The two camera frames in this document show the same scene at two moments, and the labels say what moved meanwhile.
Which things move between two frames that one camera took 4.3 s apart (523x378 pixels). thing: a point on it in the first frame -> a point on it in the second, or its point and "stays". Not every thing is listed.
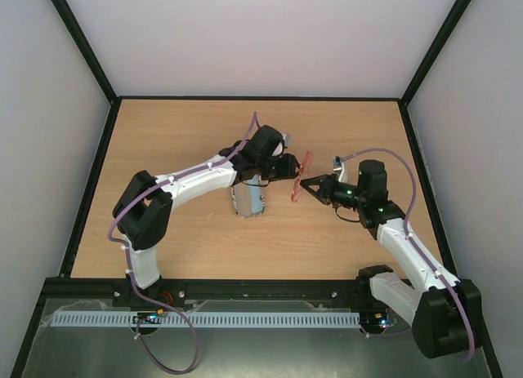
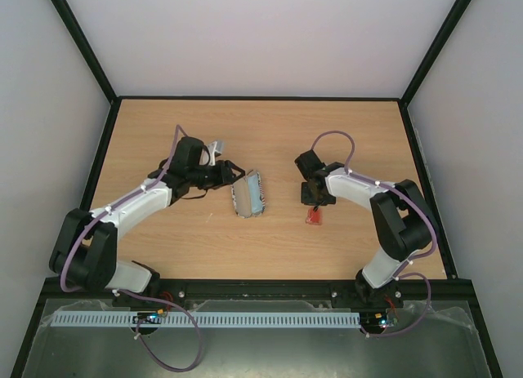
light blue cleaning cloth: [255, 193] stays
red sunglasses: [305, 167] -> [314, 217]
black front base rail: [183, 290] stays
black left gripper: [288, 171] -> [225, 176]
